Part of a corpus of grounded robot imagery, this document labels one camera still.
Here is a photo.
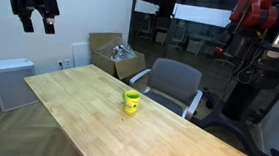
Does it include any yellow green printed mug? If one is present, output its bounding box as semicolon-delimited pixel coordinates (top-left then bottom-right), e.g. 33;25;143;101
121;89;142;116

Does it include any black hanging cable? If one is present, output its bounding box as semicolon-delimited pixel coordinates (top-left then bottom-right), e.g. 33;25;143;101
234;40;258;87

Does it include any white wall outlet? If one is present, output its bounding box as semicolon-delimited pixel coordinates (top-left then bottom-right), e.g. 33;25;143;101
56;59;65;71
63;58;73;69

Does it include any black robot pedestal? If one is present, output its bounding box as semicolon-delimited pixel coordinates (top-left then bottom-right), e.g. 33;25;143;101
188;66;279;156

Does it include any white wall panel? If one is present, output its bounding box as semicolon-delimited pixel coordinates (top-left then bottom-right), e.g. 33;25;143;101
69;41;94;69

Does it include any clear plastic wrap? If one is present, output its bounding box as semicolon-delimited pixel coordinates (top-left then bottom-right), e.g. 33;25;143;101
102;35;139;64

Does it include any grey white office chair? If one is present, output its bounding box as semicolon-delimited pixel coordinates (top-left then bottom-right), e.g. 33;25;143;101
125;55;206;122

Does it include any office chair behind glass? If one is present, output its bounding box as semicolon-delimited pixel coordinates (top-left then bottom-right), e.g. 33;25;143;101
167;22;189;54
136;13;156;42

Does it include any open cardboard box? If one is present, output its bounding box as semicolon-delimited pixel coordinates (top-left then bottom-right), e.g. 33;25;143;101
85;30;150;84

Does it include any white air purifier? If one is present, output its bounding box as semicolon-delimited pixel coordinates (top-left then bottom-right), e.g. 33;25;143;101
0;55;43;116

